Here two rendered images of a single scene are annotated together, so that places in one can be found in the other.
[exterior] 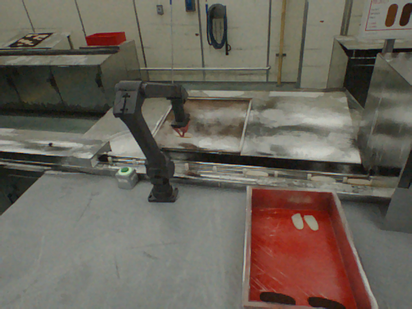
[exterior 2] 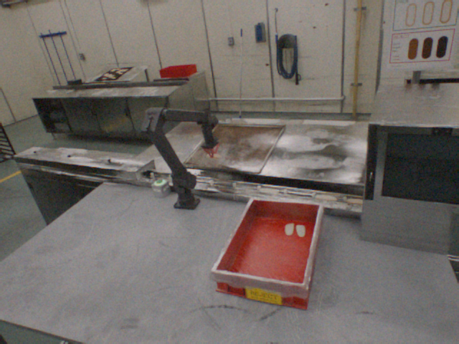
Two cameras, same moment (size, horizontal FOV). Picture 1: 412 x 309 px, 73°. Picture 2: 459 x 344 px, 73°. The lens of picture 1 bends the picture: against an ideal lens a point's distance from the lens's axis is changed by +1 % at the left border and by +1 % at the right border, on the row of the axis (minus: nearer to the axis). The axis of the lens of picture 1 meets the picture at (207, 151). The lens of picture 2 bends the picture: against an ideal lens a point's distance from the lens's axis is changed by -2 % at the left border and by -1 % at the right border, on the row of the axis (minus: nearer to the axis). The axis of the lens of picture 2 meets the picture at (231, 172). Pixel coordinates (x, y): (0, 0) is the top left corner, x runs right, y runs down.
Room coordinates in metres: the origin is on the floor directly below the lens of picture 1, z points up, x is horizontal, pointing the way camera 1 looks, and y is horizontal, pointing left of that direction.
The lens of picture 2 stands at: (-0.36, -0.34, 1.68)
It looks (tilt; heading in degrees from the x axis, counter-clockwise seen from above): 27 degrees down; 13
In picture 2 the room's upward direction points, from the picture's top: 8 degrees counter-clockwise
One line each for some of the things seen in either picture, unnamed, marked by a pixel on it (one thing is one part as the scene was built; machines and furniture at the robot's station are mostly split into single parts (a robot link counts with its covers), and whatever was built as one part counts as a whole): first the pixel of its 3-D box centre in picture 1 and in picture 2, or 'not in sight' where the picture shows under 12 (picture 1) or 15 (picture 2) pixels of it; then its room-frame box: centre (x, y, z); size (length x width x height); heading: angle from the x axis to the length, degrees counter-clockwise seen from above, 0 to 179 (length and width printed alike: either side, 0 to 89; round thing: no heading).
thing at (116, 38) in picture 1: (106, 38); (178, 71); (4.70, 1.43, 0.94); 0.51 x 0.36 x 0.13; 77
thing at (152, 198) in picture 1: (161, 188); (186, 198); (0.95, 0.21, 0.86); 0.12 x 0.09 x 0.08; 81
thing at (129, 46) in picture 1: (114, 71); (183, 101); (4.70, 1.43, 0.44); 0.70 x 0.55 x 0.87; 73
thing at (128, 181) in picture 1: (128, 179); (162, 190); (1.06, 0.39, 0.84); 0.08 x 0.08 x 0.11; 73
